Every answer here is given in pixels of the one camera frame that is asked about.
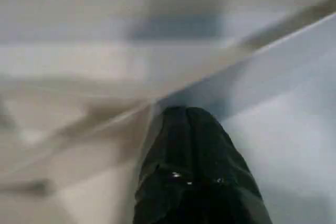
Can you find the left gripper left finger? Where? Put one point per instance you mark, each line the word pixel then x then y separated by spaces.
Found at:
pixel 165 182

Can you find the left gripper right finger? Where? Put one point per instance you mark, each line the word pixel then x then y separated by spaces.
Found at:
pixel 223 187

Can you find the white plastic table top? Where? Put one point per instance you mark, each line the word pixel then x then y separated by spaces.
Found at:
pixel 78 64

